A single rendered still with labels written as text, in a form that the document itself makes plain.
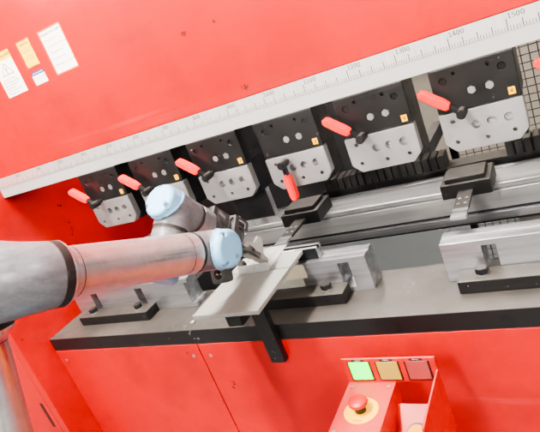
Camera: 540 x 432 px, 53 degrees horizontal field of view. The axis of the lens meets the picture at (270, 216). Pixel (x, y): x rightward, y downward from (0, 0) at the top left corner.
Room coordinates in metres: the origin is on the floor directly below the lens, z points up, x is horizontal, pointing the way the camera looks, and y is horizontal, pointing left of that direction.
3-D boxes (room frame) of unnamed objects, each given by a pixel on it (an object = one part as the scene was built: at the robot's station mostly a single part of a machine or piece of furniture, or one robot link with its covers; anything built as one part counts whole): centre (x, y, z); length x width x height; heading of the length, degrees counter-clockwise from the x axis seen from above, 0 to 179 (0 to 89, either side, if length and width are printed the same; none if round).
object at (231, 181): (1.34, 0.05, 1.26); 0.15 x 0.09 x 0.17; 57
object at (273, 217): (1.33, 0.02, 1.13); 0.10 x 0.02 x 0.10; 57
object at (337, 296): (1.25, 0.02, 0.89); 0.30 x 0.05 x 0.03; 57
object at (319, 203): (1.46, -0.07, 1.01); 0.26 x 0.12 x 0.05; 147
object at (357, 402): (0.90, -0.03, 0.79); 0.04 x 0.04 x 0.04
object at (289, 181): (1.19, -0.07, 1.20); 0.04 x 0.02 x 0.10; 147
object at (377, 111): (1.12, -0.29, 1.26); 0.15 x 0.09 x 0.17; 57
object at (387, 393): (0.89, -0.07, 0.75); 0.20 x 0.16 x 0.18; 57
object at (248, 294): (1.20, 0.10, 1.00); 0.26 x 0.18 x 0.01; 147
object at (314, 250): (1.31, 0.00, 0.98); 0.20 x 0.03 x 0.03; 57
